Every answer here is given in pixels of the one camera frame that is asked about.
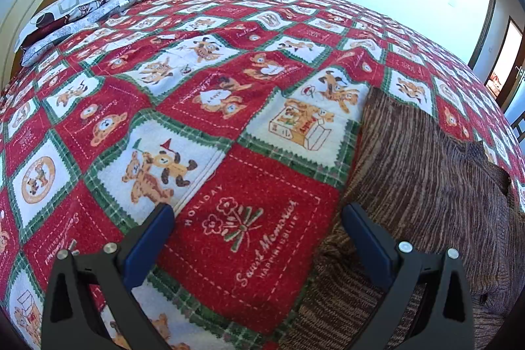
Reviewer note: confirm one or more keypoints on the brown knitted sweater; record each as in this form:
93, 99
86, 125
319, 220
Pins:
430, 177

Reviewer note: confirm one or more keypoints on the dark wooden door frame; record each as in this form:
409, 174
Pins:
486, 26

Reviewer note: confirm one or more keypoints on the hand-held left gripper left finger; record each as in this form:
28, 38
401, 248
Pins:
151, 245

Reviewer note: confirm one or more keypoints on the grey patterned pillow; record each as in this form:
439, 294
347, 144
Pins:
86, 21

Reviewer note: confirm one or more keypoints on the cream wooden headboard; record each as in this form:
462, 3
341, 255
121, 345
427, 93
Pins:
24, 5

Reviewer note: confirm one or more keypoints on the red printed blanket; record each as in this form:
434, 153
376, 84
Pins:
246, 169

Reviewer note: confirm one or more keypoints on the dotted patterned pillow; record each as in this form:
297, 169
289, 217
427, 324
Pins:
61, 11

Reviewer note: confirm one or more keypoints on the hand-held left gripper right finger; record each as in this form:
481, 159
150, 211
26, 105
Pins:
369, 247

